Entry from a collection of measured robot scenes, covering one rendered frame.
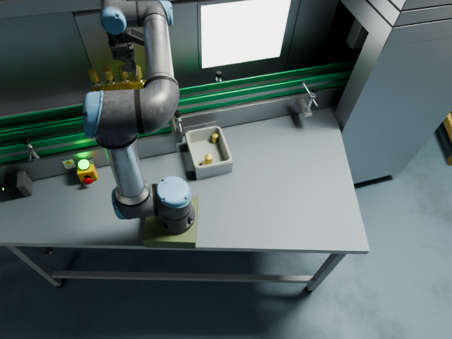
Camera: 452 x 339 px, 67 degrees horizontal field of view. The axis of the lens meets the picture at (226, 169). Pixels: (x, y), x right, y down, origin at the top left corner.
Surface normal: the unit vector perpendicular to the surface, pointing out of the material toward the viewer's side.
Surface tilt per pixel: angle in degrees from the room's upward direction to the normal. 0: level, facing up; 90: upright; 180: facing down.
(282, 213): 0
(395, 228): 0
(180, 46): 90
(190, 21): 90
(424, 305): 0
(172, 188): 10
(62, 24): 90
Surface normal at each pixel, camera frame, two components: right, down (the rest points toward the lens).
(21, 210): 0.04, -0.57
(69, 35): 0.29, 0.79
